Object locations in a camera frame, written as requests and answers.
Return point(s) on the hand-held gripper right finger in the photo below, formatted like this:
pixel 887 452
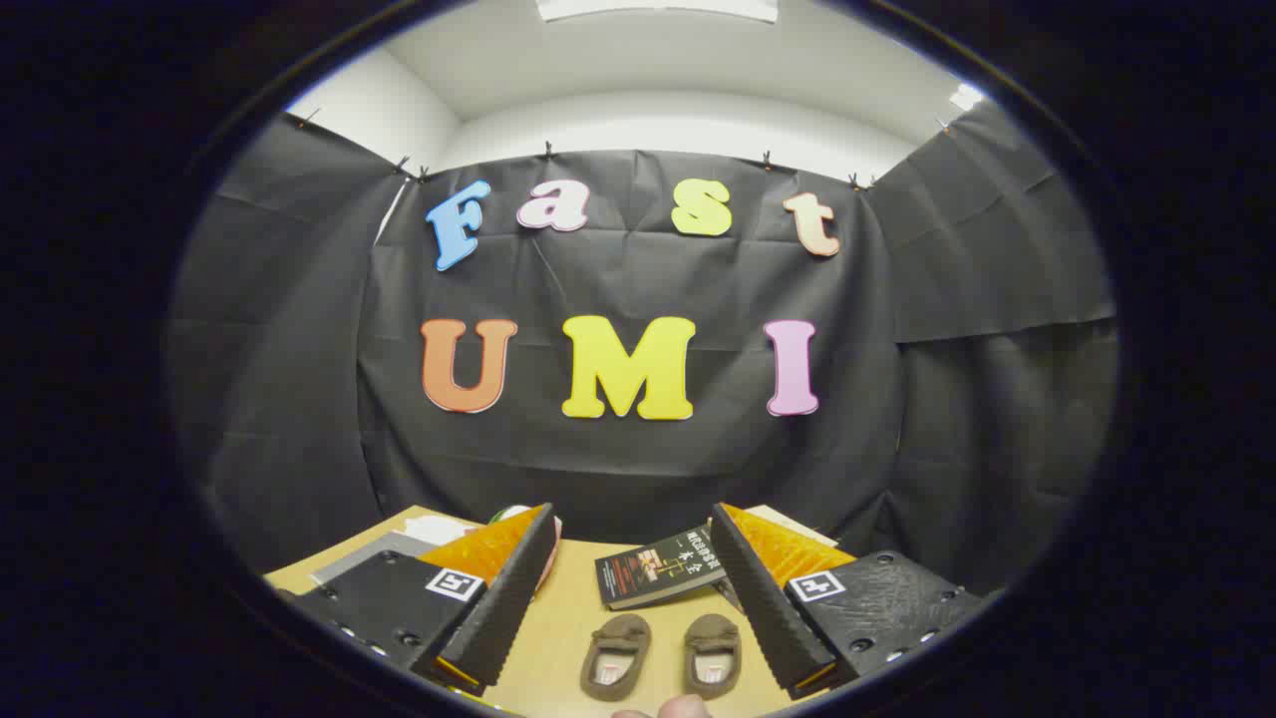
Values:
pixel 763 598

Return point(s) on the large ceiling light panel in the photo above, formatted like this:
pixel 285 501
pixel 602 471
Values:
pixel 658 8

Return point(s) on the small ceiling light panel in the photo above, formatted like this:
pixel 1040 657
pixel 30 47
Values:
pixel 966 97

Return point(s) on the watermelon slice plush toy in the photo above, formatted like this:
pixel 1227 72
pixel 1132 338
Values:
pixel 551 558

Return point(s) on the black cover book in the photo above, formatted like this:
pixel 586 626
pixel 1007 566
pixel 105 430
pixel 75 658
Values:
pixel 658 573

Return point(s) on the beige cover book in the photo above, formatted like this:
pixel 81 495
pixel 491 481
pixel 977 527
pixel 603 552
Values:
pixel 797 526

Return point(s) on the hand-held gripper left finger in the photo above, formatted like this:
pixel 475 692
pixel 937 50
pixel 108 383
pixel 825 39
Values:
pixel 508 608

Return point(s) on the brown fuzzy shoe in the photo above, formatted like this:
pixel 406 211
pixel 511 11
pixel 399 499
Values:
pixel 615 653
pixel 713 648

